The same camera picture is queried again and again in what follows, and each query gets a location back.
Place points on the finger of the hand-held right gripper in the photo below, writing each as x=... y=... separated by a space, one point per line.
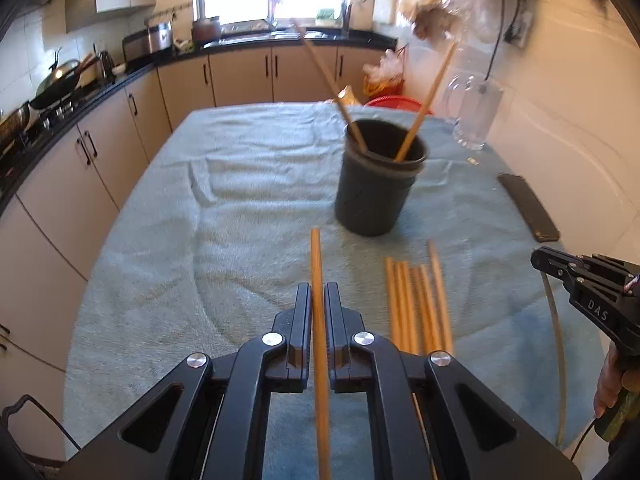
x=555 y=265

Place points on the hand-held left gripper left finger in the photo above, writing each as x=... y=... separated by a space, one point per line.
x=305 y=312

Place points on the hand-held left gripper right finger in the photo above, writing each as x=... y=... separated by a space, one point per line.
x=332 y=312

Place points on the long wooden chopstick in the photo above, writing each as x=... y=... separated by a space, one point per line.
x=430 y=95
x=325 y=80
x=317 y=260

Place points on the row of wooden chopsticks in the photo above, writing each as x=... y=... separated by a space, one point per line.
x=402 y=310

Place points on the black plastic utensil cup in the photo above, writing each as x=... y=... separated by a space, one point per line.
x=370 y=195

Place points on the person's right hand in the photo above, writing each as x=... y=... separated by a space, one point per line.
x=607 y=385

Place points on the black flat case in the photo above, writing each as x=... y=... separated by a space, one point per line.
x=530 y=207

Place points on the pale green towel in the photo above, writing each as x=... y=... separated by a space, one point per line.
x=225 y=240

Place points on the clear glass mug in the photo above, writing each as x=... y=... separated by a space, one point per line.
x=475 y=120

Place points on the yellow snack bag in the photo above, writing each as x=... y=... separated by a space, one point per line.
x=347 y=96

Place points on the red plastic basket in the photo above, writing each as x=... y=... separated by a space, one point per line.
x=395 y=102

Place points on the beige lower kitchen cabinets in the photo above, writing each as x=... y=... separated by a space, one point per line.
x=240 y=75

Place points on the crumpled plastic bag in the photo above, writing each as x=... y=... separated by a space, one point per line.
x=387 y=67

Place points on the black kitchen countertop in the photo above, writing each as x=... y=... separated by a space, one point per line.
x=150 y=62

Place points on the brown clay pot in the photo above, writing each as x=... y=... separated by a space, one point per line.
x=206 y=30

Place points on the steel rice cooker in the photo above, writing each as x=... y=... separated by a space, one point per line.
x=147 y=40

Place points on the gas stove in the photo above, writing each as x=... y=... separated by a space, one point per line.
x=60 y=109

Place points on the black wok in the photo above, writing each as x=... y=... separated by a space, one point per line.
x=57 y=87

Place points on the steel pan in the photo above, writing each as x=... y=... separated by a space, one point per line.
x=12 y=125

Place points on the white wall socket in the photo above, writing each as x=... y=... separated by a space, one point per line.
x=520 y=27

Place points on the black metal chair frame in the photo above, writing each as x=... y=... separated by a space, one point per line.
x=26 y=397

